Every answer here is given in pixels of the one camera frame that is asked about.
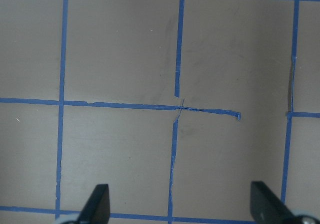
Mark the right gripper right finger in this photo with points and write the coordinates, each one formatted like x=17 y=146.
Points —
x=267 y=208

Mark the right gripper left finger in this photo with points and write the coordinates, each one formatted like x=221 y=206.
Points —
x=96 y=209

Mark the brown paper mat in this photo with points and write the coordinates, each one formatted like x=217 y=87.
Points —
x=176 y=104

